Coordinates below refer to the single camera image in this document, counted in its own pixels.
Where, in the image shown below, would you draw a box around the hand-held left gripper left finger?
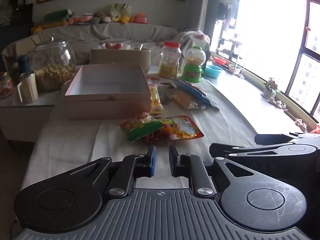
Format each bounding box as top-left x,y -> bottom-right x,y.
70,145 -> 157,197

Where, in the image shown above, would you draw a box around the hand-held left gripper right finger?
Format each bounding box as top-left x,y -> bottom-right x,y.
169,145 -> 254,196

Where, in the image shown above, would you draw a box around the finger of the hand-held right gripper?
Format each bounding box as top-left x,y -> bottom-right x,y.
209,142 -> 319,159
254,132 -> 320,147

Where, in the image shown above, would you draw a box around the green snack packet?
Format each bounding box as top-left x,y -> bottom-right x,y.
119,112 -> 163,143

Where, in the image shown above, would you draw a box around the red orange snack packet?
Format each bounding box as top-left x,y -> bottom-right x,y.
143,116 -> 205,145

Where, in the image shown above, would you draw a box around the yellow snack packet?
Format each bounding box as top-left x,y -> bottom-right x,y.
147,77 -> 166,117

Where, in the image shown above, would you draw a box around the clear noodle snack packet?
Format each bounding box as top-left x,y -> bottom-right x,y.
172,89 -> 207,110

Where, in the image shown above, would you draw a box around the pink cardboard box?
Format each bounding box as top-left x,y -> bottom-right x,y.
64,64 -> 152,121

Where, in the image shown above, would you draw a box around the blue snack packet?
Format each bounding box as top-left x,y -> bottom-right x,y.
172,77 -> 221,111

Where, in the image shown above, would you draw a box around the small figurine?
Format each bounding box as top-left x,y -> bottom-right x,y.
294,118 -> 308,131
268,98 -> 287,108

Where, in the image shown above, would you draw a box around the small potted plant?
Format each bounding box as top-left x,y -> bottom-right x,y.
261,77 -> 280,100

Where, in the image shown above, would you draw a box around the white flower pot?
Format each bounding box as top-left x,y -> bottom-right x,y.
228,64 -> 243,75

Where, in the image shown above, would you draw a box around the blue plastic bowl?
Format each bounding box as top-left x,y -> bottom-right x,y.
204,64 -> 223,79

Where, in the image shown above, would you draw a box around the green candy dispenser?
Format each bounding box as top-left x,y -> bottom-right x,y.
180,46 -> 207,83

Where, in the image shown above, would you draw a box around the plastic jar red lid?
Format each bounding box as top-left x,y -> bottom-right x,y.
158,41 -> 182,78

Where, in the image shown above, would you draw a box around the metal shelf rack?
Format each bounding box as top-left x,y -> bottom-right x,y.
216,37 -> 245,73

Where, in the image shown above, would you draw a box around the beige oval container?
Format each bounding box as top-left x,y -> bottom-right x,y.
89,47 -> 152,73

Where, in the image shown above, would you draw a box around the white pink cloth pile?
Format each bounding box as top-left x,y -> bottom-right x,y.
178,28 -> 211,53

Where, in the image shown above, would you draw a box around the grey covered sofa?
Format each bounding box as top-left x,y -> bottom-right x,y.
1,22 -> 211,66

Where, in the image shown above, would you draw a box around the hanging dark clothes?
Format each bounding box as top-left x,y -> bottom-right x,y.
217,1 -> 238,31

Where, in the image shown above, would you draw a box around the white side cabinet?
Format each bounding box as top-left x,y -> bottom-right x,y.
0,89 -> 66,143

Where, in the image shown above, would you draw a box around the large glass jar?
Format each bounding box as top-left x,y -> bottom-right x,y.
31,35 -> 76,92

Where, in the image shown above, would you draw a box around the orange plush toy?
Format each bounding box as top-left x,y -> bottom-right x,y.
131,13 -> 149,24

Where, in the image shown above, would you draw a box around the grey brown plush toy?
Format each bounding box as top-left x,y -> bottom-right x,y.
91,11 -> 113,24

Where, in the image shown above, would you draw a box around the white green bag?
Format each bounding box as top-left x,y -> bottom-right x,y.
110,3 -> 132,20

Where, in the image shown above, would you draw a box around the pink plush toy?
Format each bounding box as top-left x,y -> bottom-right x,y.
67,15 -> 93,25

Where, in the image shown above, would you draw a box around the blue bottle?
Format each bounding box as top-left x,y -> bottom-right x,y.
17,55 -> 31,74

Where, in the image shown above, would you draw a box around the yellow long plush toy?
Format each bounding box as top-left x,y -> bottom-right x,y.
31,21 -> 67,34

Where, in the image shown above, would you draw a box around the green plush toy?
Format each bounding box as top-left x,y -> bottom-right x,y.
44,9 -> 75,23

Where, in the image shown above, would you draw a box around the dark cabinet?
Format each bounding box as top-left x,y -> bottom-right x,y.
0,3 -> 34,46

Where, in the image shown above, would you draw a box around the black window frame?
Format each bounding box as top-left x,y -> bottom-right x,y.
284,0 -> 320,123

